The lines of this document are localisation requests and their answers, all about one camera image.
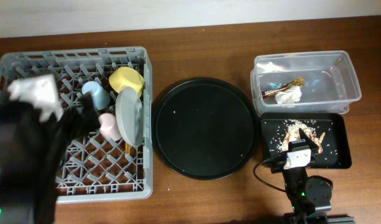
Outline food scraps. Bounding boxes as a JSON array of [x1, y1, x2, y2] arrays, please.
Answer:
[[269, 119, 339, 156]]

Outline pink plastic cup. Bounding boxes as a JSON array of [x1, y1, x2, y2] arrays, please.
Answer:
[[98, 113, 122, 141]]

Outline blue plastic cup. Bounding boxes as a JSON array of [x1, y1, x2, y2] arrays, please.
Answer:
[[81, 81, 110, 110]]

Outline grey round plate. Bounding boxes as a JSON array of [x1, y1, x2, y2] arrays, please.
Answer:
[[116, 87, 144, 147]]

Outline wooden chopstick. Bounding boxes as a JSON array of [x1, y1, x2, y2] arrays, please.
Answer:
[[125, 143, 131, 154]]

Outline white napkin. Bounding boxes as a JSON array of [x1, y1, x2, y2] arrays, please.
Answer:
[[275, 86, 302, 105]]

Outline yellow bowl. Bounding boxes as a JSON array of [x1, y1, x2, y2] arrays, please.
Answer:
[[109, 67, 145, 96]]

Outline gold snack wrapper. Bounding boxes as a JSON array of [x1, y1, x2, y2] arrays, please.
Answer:
[[261, 77, 305, 99]]

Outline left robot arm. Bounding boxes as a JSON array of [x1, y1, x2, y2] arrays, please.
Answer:
[[0, 74, 100, 223]]

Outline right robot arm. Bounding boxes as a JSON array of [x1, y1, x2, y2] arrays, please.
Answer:
[[264, 129, 356, 224]]

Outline grey plastic dishwasher rack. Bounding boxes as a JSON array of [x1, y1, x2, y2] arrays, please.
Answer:
[[0, 47, 153, 203]]

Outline clear plastic waste bin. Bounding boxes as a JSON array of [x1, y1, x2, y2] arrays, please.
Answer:
[[250, 50, 362, 116]]

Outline black rectangular tray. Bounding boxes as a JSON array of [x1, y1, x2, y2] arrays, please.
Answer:
[[260, 113, 352, 169]]

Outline round black serving tray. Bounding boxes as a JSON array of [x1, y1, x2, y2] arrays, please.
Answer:
[[152, 78, 260, 180]]

